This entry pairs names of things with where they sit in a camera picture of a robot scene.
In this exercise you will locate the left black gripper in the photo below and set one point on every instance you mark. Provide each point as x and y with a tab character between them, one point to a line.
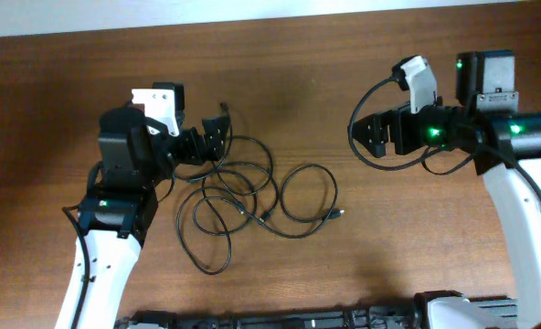
214	144

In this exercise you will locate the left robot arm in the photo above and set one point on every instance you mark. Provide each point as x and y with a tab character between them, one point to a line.
112	219

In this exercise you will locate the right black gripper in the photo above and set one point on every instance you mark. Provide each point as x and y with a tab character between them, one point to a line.
403	130

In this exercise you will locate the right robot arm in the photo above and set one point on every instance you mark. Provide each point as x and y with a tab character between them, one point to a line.
503	144

